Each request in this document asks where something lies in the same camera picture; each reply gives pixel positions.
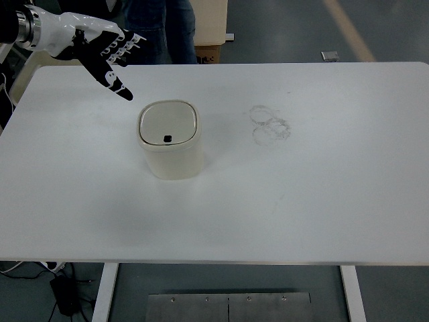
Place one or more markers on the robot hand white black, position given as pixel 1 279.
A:
pixel 57 30

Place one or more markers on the small cream trash bin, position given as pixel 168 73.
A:
pixel 172 157

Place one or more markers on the large open cream tub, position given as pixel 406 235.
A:
pixel 30 67

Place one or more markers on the person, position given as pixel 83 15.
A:
pixel 181 33

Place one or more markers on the brown cardboard box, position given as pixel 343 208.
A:
pixel 209 53

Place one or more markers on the silver metal floor bar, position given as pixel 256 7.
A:
pixel 230 37

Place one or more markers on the white power strip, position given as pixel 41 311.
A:
pixel 57 265

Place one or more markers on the black power adapter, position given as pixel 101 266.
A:
pixel 63 295

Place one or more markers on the white table leg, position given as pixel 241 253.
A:
pixel 104 295
pixel 353 295

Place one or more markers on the small grey floor plate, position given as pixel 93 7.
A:
pixel 329 56

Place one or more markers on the grey metal plate with screws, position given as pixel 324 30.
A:
pixel 268 308

